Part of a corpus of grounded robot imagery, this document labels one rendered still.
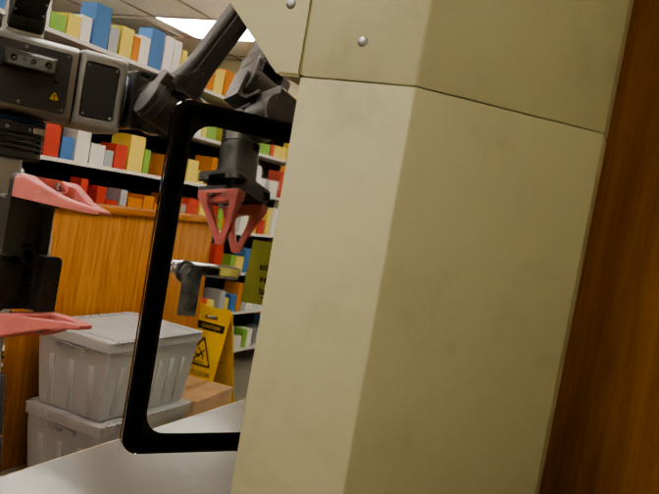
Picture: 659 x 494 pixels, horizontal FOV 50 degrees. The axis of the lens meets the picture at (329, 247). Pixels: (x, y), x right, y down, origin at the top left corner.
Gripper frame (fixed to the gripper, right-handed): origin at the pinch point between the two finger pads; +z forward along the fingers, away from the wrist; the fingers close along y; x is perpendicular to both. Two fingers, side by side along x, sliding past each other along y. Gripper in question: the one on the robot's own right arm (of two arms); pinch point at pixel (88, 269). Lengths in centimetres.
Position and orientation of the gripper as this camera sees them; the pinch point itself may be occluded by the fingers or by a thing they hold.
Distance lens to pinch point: 63.3
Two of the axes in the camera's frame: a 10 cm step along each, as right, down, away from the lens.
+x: 4.3, 0.6, 9.0
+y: 1.7, -9.9, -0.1
